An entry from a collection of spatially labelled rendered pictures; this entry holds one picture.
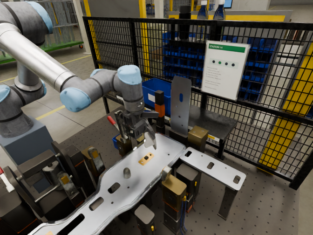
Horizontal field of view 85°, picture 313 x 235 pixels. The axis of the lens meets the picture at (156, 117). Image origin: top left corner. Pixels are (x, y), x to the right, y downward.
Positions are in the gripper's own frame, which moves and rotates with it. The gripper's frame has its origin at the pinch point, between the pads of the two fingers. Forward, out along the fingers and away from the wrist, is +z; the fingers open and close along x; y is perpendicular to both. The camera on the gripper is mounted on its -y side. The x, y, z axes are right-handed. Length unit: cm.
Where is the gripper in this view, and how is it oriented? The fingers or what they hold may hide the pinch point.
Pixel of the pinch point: (144, 141)
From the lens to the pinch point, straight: 79.4
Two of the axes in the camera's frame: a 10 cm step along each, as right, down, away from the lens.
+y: -6.4, 4.9, -5.9
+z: 0.7, 8.0, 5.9
